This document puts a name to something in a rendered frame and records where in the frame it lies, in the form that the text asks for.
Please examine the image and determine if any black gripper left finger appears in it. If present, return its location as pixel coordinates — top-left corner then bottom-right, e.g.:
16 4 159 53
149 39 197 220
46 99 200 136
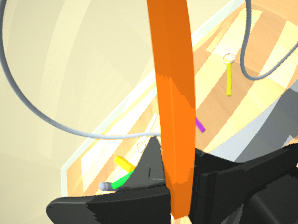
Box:
45 136 172 224

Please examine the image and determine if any yellow handle with grey loop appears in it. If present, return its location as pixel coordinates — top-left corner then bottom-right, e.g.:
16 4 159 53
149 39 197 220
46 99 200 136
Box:
222 52 235 96

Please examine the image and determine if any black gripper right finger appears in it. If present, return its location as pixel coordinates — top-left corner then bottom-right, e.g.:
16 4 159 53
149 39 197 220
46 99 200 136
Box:
188 143 298 224

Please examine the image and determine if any orange handle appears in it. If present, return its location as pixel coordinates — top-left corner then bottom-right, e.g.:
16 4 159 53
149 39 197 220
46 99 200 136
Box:
146 0 196 220

